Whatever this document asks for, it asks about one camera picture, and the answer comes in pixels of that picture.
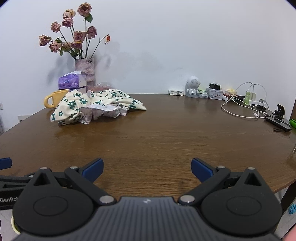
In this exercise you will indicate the green charger block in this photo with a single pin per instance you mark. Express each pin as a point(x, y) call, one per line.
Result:
point(250, 97)

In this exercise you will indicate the black phone stand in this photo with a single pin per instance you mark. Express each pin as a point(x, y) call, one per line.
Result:
point(280, 112)

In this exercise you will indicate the black flat device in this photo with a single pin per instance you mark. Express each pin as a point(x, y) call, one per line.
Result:
point(281, 124)

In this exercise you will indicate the white tin box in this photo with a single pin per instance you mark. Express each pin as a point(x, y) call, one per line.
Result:
point(214, 94)

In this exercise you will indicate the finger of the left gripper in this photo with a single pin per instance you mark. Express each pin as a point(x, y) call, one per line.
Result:
point(5, 163)

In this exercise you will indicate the yellow ceramic mug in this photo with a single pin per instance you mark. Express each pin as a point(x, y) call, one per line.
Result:
point(56, 97)

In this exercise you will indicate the dried rose bouquet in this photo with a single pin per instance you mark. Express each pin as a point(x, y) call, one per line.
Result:
point(76, 43)

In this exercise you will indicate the green bar object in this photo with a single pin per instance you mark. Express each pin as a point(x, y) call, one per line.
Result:
point(293, 123)

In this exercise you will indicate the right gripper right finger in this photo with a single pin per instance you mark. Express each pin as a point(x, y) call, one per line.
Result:
point(211, 178)

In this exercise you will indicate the white astronaut figurine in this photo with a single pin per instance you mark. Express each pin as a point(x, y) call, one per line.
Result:
point(192, 87)

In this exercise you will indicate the purple tissue pack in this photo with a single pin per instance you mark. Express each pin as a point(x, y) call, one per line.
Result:
point(74, 80)

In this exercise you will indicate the pink floral garment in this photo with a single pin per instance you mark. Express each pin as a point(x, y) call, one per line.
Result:
point(102, 103)

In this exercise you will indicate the plastic snack bag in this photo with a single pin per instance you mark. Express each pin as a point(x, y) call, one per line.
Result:
point(100, 87)

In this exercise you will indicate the black small device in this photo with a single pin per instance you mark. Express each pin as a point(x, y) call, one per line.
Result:
point(215, 86)

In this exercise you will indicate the cream green-flower garment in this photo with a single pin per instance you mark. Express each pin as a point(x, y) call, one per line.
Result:
point(68, 109)

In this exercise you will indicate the pink marbled vase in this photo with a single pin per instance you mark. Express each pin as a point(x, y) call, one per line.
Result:
point(86, 65)

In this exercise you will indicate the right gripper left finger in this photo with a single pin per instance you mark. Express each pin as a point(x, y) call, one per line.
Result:
point(82, 179)

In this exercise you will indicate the white power strip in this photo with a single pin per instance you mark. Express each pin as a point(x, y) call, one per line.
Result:
point(176, 92)

